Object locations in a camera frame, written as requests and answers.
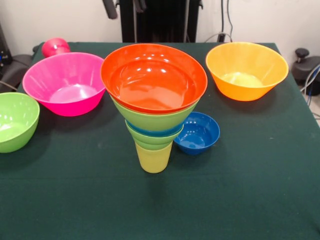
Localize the red-orange plastic bowl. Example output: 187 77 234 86
100 43 209 115

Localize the large green plastic bowl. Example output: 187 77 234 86
0 92 41 154
109 94 200 132

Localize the large orange plastic bowl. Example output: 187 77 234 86
205 41 290 102

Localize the light blue plastic bowl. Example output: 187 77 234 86
126 119 185 138

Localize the small green plastic bowl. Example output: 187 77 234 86
124 121 185 151

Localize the yellow plastic cup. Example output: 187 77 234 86
134 141 174 174

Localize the black computer tower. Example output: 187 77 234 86
0 22 13 66

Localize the red plastic cup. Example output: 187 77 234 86
41 37 72 59

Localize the large pink plastic bowl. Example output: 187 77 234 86
22 51 107 117

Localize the dark blue plastic bowl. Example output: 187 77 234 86
173 111 221 155

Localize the dark green tablecloth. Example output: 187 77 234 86
0 41 320 240

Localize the black wall cable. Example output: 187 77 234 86
221 0 234 36

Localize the grey cable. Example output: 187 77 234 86
0 80 18 91

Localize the light blue cable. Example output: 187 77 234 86
299 63 320 107

